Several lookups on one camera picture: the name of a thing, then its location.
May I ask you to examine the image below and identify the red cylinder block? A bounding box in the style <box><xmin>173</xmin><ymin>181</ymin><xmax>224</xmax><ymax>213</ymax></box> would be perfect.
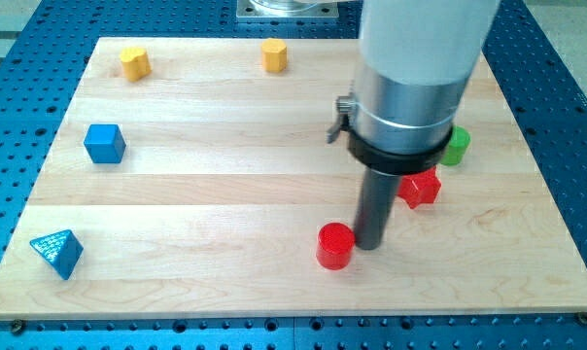
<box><xmin>316</xmin><ymin>222</ymin><xmax>355</xmax><ymax>270</ymax></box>

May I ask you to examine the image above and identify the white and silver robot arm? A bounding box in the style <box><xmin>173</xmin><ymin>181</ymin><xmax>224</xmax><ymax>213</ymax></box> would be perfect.
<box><xmin>327</xmin><ymin>0</ymin><xmax>500</xmax><ymax>175</ymax></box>

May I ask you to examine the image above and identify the blue cube block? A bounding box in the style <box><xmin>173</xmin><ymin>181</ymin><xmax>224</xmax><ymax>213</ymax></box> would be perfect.
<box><xmin>83</xmin><ymin>123</ymin><xmax>126</xmax><ymax>163</ymax></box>

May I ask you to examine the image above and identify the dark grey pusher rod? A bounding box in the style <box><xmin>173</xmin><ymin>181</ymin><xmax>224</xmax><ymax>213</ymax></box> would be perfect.
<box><xmin>353</xmin><ymin>168</ymin><xmax>401</xmax><ymax>250</ymax></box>

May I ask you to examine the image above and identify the light wooden board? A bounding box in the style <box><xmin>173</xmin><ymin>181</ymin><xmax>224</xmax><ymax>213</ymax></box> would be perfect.
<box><xmin>0</xmin><ymin>38</ymin><xmax>587</xmax><ymax>320</ymax></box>

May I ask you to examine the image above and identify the red star block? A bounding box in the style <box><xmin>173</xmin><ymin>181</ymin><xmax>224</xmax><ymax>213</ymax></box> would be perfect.
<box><xmin>397</xmin><ymin>166</ymin><xmax>441</xmax><ymax>209</ymax></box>

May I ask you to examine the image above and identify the yellow hexagon block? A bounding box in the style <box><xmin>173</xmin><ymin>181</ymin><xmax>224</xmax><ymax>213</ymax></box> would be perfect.
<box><xmin>260</xmin><ymin>38</ymin><xmax>288</xmax><ymax>73</ymax></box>

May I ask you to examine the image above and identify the green cylinder block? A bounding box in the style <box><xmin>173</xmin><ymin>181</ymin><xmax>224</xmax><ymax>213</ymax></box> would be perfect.
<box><xmin>440</xmin><ymin>125</ymin><xmax>471</xmax><ymax>166</ymax></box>

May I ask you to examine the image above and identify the yellow heart block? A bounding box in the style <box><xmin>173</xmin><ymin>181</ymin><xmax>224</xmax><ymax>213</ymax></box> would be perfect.
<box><xmin>120</xmin><ymin>47</ymin><xmax>152</xmax><ymax>83</ymax></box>

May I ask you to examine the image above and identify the blue pyramid block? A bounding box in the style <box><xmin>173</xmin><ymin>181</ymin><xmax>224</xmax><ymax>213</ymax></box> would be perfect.
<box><xmin>29</xmin><ymin>229</ymin><xmax>84</xmax><ymax>280</ymax></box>

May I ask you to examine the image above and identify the blue perforated metal table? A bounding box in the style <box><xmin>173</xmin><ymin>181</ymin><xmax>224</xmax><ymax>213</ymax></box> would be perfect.
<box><xmin>0</xmin><ymin>1</ymin><xmax>587</xmax><ymax>349</ymax></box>

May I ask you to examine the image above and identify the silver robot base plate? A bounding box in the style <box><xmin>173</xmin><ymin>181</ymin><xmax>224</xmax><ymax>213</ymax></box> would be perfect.
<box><xmin>236</xmin><ymin>0</ymin><xmax>339</xmax><ymax>19</ymax></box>

